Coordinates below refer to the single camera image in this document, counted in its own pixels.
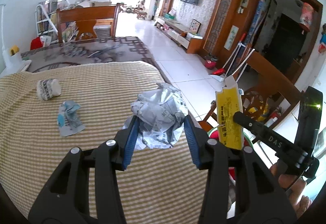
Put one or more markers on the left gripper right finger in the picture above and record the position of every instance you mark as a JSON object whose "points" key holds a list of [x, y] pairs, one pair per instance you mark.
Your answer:
{"points": [[269, 201]]}

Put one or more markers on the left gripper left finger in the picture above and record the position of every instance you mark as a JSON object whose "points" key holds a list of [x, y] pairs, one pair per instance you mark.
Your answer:
{"points": [[83, 188]]}

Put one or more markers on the yellow carton box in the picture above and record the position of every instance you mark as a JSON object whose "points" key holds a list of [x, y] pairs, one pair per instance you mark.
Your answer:
{"points": [[228, 102]]}

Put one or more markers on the grey plastic bag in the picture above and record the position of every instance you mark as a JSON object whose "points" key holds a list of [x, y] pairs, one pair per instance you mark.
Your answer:
{"points": [[161, 112]]}

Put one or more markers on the person right hand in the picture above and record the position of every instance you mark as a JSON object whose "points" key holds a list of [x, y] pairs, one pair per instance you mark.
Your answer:
{"points": [[298, 200]]}

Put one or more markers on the wooden carved chair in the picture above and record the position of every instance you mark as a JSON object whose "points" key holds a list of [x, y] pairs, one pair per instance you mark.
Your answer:
{"points": [[272, 88]]}

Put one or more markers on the blue white crumpled wrapper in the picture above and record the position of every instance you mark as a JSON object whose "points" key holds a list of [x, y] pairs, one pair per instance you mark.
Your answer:
{"points": [[68, 120]]}

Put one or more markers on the red dustpan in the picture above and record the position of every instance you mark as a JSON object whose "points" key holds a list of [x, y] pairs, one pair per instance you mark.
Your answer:
{"points": [[218, 72]]}

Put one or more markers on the patterned paper cup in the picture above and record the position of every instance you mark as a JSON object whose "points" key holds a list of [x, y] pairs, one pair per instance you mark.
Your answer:
{"points": [[47, 89]]}

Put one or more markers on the low tv cabinet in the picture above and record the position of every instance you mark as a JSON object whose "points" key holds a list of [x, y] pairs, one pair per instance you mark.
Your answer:
{"points": [[180, 34]]}

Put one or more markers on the yellow tape roll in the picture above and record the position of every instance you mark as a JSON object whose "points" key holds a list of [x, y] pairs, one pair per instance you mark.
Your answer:
{"points": [[13, 50]]}

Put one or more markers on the red bag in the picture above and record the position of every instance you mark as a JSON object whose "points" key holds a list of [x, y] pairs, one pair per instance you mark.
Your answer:
{"points": [[36, 43]]}

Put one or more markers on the grey patterned table cover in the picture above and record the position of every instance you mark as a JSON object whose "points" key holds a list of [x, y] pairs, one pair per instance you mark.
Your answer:
{"points": [[99, 50]]}

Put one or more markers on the framed picture on cabinet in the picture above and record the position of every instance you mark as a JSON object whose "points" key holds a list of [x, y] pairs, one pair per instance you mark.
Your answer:
{"points": [[194, 26]]}

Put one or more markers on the wooden bench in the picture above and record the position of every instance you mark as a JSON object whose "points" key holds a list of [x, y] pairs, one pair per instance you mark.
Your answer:
{"points": [[86, 19]]}

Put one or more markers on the white metal rack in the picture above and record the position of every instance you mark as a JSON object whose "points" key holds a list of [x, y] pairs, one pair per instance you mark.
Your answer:
{"points": [[45, 18]]}

